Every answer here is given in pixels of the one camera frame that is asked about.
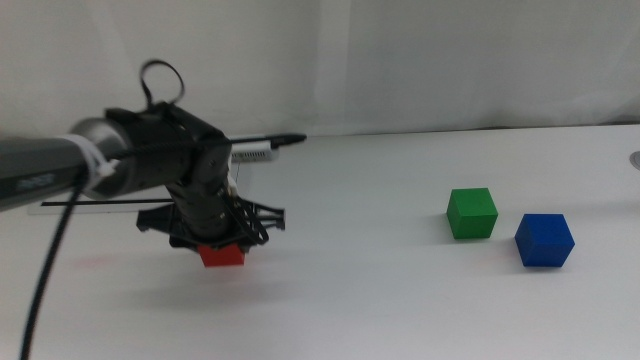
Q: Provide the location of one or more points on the red cube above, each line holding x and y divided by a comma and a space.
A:
222, 256

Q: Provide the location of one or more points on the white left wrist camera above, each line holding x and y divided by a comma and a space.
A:
255, 152

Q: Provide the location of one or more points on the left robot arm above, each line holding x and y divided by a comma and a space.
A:
30, 165

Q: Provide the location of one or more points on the white fabric backdrop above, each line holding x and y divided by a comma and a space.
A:
400, 60

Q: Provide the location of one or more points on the green cube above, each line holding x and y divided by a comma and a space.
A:
470, 215

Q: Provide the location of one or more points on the blue cube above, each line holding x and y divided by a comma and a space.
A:
542, 242

